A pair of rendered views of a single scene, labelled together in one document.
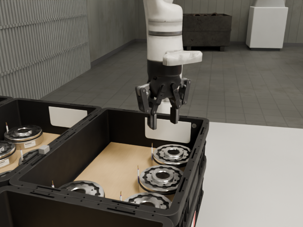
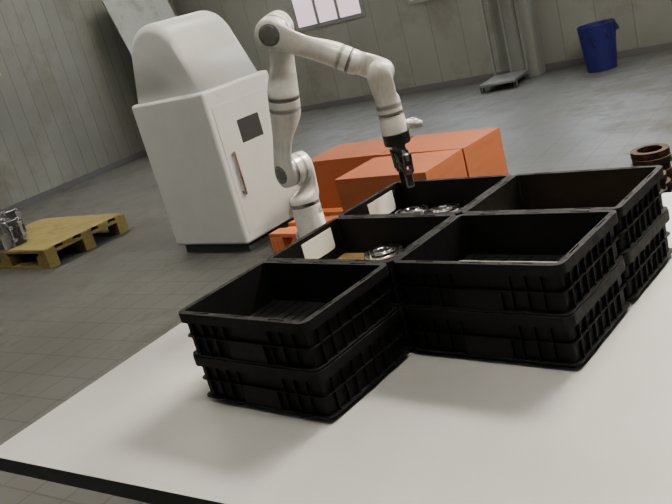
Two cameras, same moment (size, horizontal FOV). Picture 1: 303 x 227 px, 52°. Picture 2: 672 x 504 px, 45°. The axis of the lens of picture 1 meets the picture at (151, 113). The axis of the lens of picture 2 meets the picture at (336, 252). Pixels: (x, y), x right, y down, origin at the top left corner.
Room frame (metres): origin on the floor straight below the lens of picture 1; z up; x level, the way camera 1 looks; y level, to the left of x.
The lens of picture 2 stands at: (-0.11, 2.10, 1.51)
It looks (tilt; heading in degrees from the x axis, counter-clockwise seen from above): 17 degrees down; 296
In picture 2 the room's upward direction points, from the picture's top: 15 degrees counter-clockwise
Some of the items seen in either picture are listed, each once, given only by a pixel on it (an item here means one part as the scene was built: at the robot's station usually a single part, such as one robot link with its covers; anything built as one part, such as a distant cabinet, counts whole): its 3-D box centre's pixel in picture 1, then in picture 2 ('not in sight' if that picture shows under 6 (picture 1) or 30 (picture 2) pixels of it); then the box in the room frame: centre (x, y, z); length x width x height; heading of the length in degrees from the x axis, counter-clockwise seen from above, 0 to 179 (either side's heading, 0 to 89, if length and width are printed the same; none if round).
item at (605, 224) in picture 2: not in sight; (504, 241); (0.30, 0.45, 0.92); 0.40 x 0.30 x 0.02; 163
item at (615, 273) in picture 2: not in sight; (517, 307); (0.30, 0.45, 0.76); 0.40 x 0.30 x 0.12; 163
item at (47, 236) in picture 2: not in sight; (42, 229); (5.27, -3.22, 0.19); 1.31 x 0.91 x 0.39; 169
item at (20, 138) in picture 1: (23, 132); not in sight; (0.81, 0.37, 0.86); 0.10 x 0.10 x 0.01
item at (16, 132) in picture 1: (23, 130); not in sight; (0.81, 0.37, 0.86); 0.05 x 0.05 x 0.01
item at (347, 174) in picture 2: not in sight; (385, 193); (1.73, -2.52, 0.25); 1.36 x 0.93 x 0.49; 166
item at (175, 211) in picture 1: (128, 148); (424, 199); (0.60, 0.05, 0.92); 0.40 x 0.30 x 0.02; 163
